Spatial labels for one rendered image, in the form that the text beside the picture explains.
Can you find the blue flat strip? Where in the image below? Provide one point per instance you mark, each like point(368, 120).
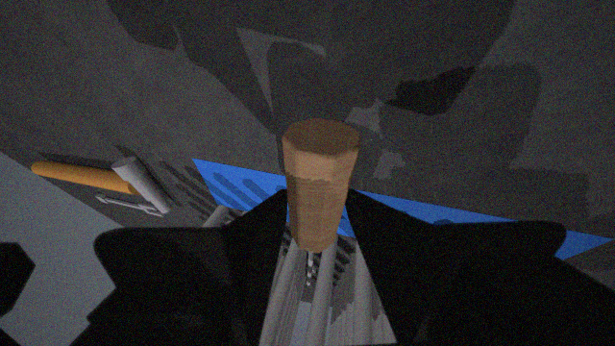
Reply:
point(242, 189)

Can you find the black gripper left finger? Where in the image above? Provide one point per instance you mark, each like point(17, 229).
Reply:
point(240, 257)

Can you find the hammer with orange handle and grey head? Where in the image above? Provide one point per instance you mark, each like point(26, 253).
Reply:
point(128, 176)

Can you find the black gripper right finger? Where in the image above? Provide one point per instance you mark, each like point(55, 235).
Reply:
point(413, 263)

